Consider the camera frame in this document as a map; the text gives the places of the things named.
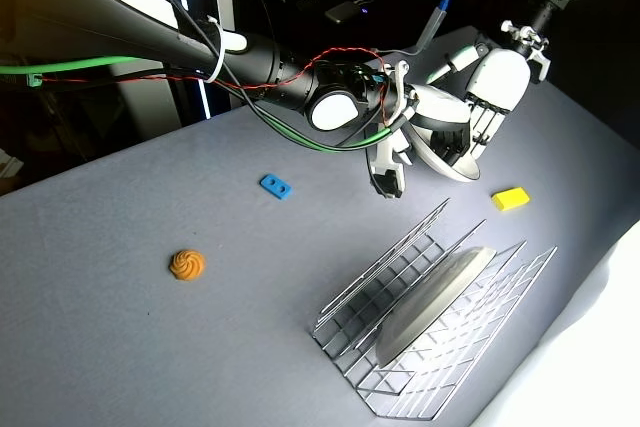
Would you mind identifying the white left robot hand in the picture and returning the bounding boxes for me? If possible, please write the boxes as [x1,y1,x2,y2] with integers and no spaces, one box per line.
[424,42,532,162]

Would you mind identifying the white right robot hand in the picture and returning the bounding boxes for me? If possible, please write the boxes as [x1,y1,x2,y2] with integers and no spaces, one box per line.
[402,82,474,166]

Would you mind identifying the white plate black rim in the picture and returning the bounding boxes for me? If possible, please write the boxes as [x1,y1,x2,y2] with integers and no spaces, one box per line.
[407,121,481,182]

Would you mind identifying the white plate cream underside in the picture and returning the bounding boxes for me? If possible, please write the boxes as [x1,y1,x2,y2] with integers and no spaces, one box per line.
[373,245,498,369]

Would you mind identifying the grey adapter blue plug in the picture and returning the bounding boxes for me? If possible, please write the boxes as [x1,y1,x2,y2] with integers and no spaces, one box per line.
[417,0,450,46]

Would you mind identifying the yellow block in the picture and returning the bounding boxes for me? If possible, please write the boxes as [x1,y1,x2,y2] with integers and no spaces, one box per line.
[491,186,531,212]

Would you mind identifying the black power adapter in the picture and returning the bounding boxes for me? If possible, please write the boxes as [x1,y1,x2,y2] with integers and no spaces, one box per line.
[324,0,369,25]

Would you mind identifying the blue block two holes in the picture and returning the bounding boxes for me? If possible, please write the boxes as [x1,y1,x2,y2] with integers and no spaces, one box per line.
[258,173,295,201]

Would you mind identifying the white zip tie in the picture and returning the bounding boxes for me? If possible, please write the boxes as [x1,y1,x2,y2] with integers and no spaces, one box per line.
[202,15,226,84]

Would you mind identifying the white cabinet with light strip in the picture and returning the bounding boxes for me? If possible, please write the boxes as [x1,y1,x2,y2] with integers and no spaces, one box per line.
[102,0,245,134]

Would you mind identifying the orange swirl cookie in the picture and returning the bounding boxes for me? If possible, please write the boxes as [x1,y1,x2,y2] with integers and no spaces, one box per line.
[168,248,207,282]

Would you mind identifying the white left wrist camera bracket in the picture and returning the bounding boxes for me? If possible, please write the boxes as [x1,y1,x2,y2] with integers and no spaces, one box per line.
[499,20,552,83]

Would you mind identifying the thin grey cable with plug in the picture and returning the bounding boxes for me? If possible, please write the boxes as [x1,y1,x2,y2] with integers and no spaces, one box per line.
[370,44,426,57]

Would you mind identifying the thin black cable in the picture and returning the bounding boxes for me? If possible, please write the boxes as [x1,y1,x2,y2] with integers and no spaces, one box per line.
[224,86,386,148]

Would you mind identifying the red black twisted wire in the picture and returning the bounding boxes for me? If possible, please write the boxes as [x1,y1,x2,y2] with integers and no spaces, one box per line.
[39,46,389,128]

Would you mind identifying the thick black cable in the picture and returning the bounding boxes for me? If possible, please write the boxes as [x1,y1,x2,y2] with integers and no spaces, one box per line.
[124,0,396,153]

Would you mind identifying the silver wire dish rack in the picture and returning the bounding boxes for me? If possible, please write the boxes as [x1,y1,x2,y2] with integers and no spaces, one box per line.
[310,198,559,421]

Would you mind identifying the thick green cable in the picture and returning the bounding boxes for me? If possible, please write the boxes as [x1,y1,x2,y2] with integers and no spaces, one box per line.
[0,54,399,154]

